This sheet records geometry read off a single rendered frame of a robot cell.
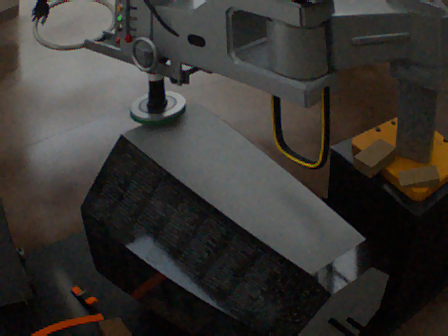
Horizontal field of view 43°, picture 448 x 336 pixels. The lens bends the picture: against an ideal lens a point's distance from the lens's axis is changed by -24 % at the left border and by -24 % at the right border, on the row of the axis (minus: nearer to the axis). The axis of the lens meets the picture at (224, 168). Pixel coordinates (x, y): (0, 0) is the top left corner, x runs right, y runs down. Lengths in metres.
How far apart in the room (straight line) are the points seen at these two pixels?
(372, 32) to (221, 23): 0.51
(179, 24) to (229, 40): 0.21
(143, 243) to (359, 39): 1.03
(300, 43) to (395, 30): 0.45
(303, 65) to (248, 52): 0.25
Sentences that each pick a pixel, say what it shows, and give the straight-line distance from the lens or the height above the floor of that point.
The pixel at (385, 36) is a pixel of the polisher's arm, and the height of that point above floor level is 1.40.
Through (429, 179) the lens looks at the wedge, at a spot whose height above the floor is 0.82.
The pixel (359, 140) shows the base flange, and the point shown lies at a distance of 2.69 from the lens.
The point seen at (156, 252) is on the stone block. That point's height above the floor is 0.68.
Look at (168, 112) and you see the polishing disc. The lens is 2.59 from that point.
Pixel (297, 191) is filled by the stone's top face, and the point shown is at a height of 0.85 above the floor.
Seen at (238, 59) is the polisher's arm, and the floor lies 1.27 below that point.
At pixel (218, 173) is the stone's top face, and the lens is 2.35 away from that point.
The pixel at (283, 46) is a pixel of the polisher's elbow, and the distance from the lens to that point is 1.97.
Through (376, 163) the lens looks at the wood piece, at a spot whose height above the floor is 0.83.
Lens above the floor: 2.16
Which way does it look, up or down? 34 degrees down
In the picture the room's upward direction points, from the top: 2 degrees counter-clockwise
